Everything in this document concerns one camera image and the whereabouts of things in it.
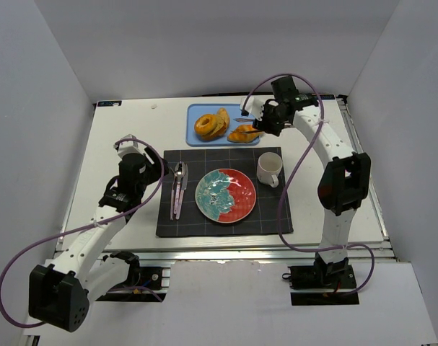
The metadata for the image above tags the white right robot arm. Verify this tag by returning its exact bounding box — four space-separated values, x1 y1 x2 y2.
240 74 371 286

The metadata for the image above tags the brown bread slice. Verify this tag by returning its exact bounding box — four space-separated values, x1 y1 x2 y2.
216 107 230 128
201 115 227 141

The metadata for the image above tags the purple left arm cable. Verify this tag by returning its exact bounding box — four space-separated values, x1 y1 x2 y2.
0 138 167 329

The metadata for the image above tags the blue plastic tray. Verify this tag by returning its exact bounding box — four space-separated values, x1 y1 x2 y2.
185 103 260 147

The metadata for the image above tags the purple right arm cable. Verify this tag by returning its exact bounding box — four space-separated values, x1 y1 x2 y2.
240 74 376 297

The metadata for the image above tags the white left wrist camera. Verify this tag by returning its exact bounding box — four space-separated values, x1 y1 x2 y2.
113 134 141 159

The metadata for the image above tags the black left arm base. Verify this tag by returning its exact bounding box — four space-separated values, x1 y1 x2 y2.
97 252 168 303

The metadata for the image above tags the spoon with pink handle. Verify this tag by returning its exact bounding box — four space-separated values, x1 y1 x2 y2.
170 161 188 221

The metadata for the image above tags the white ceramic mug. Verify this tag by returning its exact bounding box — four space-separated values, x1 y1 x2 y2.
257 152 283 188

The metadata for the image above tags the orange bagel bread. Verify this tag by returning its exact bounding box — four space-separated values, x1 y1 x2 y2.
194 114 217 136

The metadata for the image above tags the dark grey checked placemat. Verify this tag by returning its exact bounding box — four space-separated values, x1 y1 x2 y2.
156 147 285 238

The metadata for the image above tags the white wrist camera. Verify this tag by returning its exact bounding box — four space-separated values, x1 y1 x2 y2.
113 134 141 159
240 96 265 121

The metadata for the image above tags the orange croissant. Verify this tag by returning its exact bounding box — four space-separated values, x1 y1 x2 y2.
227 124 263 143

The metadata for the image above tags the fork with pink handle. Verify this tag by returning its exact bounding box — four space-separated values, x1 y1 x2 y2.
170 163 181 221

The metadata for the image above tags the teal and red plate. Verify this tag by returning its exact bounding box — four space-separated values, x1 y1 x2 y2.
195 169 257 224

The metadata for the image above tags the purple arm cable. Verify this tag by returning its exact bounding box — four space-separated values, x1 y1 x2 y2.
240 74 376 297
0 138 167 329

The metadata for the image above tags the knife with pink handle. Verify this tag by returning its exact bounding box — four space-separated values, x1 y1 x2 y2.
175 161 189 220

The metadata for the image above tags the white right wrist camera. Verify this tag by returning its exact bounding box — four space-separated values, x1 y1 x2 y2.
240 96 265 121

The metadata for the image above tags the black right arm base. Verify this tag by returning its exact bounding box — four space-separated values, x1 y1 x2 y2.
281 255 359 306

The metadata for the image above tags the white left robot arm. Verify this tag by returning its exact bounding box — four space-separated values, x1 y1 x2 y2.
28 147 169 332

